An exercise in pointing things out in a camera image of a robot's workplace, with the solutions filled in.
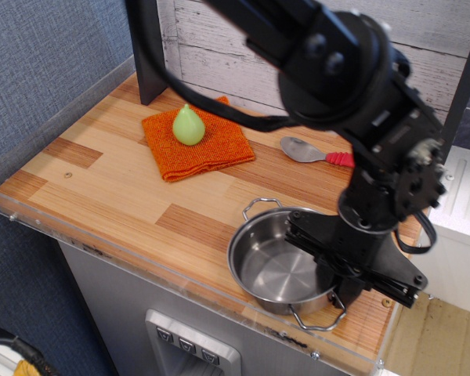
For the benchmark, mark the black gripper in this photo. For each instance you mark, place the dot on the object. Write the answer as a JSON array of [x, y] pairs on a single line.
[[360, 259]]

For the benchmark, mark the silver pot with handles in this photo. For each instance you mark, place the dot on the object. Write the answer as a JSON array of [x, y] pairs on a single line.
[[282, 278]]

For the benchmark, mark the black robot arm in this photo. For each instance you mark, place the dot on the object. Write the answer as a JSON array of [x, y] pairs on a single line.
[[338, 71]]

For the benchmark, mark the white appliance at right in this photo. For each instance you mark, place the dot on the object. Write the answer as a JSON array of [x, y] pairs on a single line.
[[447, 265]]

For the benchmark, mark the orange knitted cloth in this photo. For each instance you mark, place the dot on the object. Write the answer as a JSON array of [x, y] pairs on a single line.
[[224, 145]]

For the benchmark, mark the grey cabinet with buttons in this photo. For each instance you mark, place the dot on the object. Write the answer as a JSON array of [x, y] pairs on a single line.
[[149, 329]]

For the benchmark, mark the green plastic pear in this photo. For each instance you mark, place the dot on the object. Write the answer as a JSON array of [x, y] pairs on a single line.
[[188, 128]]

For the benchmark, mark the yellow object bottom left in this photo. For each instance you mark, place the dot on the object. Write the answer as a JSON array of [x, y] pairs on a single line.
[[24, 368]]

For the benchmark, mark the clear acrylic table guard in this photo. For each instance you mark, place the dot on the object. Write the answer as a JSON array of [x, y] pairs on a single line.
[[74, 164]]

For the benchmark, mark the spoon with red handle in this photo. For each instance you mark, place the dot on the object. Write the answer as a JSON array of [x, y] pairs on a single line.
[[303, 152]]

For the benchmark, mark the dark right vertical post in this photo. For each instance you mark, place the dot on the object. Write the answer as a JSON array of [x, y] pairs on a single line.
[[458, 105]]

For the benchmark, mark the dark vertical post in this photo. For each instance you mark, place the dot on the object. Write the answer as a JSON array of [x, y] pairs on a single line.
[[145, 30], [458, 105]]

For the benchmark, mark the dark left vertical post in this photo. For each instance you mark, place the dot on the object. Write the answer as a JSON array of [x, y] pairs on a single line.
[[145, 30]]

